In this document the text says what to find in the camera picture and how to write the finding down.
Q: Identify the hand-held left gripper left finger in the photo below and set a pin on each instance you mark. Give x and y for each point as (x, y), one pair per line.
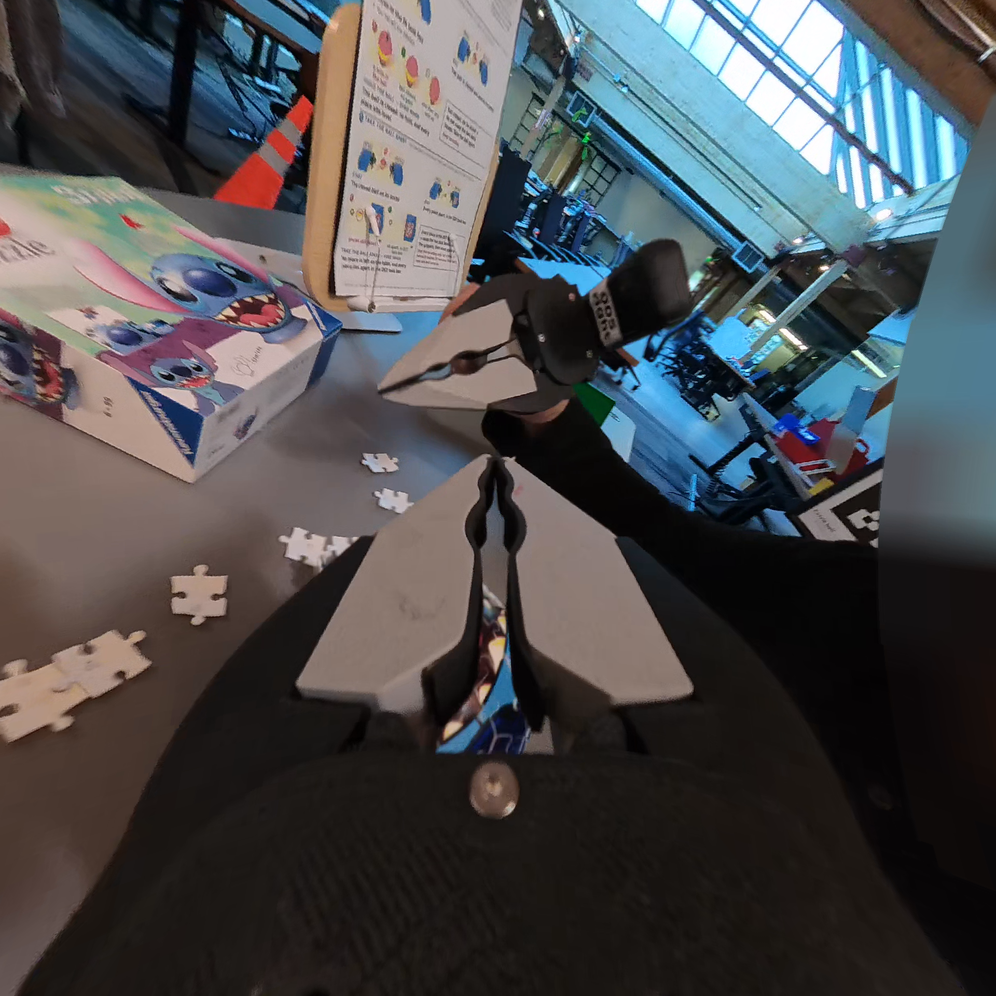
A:
(397, 607)

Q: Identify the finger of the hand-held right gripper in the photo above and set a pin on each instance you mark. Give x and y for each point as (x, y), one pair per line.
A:
(482, 385)
(475, 327)

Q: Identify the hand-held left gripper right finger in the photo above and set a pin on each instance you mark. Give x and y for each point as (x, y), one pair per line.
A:
(583, 615)

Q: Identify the blue puzzle ball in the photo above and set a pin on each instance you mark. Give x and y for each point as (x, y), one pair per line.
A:
(490, 700)

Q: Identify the person's right forearm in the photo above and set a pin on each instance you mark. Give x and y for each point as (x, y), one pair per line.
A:
(591, 482)

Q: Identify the joined white puzzle pieces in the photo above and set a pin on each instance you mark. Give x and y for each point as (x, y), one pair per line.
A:
(85, 669)

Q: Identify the printed puzzle box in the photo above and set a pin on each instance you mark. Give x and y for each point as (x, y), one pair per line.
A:
(155, 311)

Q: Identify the person's right hand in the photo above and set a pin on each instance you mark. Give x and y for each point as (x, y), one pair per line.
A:
(455, 305)

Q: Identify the green plastic bin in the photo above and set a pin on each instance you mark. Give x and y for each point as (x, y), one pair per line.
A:
(595, 401)

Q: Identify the instruction sheet on board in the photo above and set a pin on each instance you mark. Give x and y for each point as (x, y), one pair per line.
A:
(404, 155)

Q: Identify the orange traffic cone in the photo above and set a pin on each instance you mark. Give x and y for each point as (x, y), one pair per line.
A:
(268, 163)

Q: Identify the black white marker board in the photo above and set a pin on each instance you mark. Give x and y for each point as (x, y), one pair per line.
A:
(856, 521)

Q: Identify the dark table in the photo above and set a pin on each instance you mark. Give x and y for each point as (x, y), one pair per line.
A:
(183, 78)

